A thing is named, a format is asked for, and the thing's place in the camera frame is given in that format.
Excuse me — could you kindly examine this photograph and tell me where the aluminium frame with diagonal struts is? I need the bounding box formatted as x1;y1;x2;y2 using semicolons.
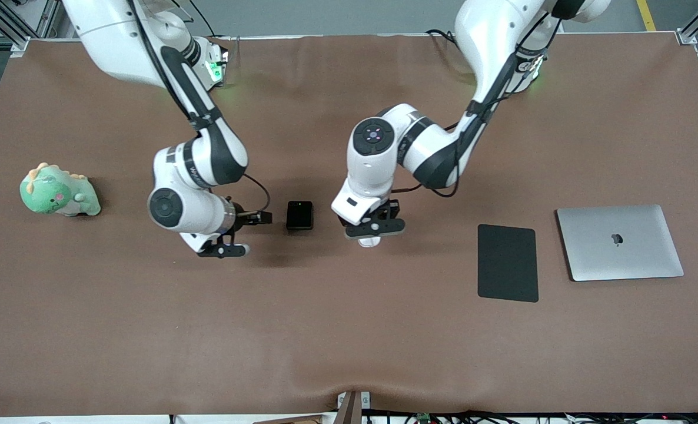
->
0;0;62;57

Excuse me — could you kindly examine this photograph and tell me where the green dinosaur plush toy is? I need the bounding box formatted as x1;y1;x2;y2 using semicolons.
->
19;163;102;217

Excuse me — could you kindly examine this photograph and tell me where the black base cable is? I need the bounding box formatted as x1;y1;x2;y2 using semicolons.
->
189;0;240;57
426;28;463;47

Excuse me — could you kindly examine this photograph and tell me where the black mouse pad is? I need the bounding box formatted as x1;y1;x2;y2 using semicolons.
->
477;224;539;303

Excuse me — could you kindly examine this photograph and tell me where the black right base cable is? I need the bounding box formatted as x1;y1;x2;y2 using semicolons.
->
189;0;240;57

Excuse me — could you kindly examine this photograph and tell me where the silver closed laptop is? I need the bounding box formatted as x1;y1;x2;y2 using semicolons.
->
556;204;684;282

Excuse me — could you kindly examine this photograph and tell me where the black folded phone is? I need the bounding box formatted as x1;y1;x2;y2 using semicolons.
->
286;201;314;231

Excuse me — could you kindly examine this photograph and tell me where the black left base cable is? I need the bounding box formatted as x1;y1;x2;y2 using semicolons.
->
426;28;463;47

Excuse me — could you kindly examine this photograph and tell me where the brown table cover cloth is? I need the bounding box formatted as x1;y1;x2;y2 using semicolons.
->
0;32;698;416

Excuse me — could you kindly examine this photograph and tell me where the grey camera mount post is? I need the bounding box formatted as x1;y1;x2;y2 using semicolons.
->
334;390;371;424

